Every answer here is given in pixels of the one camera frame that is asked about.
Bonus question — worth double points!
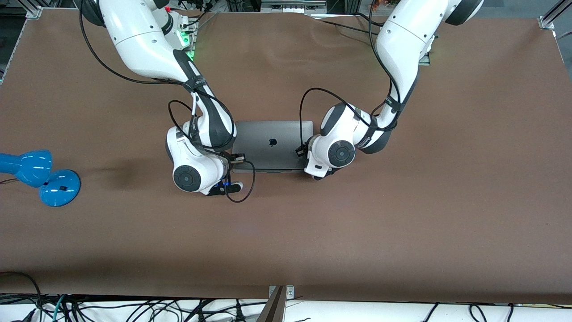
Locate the grey laptop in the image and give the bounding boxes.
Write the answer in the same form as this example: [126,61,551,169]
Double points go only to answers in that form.
[231,120,314,174]

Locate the grey box behind table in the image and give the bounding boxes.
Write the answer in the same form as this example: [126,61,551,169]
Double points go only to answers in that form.
[261,0,328,14]

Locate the blue desk lamp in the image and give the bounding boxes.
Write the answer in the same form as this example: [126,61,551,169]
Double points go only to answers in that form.
[0,149,81,208]

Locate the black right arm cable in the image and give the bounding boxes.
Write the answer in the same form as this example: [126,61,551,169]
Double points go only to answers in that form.
[79,0,257,203]

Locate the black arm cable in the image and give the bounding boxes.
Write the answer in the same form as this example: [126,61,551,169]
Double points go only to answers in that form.
[79,0,257,203]
[298,0,404,151]

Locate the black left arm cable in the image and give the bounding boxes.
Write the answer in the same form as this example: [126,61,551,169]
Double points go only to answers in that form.
[298,0,404,151]

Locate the long black table cable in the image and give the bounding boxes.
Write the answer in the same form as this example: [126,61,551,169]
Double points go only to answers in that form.
[313,19,380,36]

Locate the silver table edge bracket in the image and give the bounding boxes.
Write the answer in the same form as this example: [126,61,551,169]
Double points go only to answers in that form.
[269,285,295,300]

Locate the grey camera pole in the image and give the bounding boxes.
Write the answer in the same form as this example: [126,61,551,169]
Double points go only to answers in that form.
[256,286,287,322]

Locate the tangled black floor cables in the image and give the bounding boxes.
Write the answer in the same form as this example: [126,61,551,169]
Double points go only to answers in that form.
[67,297,269,322]

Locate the black base connector cables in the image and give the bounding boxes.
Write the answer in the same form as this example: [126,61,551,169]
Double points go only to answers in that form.
[177,0,216,28]

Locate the teal floor cable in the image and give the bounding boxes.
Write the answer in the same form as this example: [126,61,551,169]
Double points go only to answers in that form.
[52,294,67,322]

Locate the black looped floor cable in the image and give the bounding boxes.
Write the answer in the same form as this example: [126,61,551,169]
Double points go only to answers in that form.
[0,271,43,322]

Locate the aluminium frame corner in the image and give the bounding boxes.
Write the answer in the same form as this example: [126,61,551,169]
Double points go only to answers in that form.
[538,0,572,31]
[18,0,43,19]

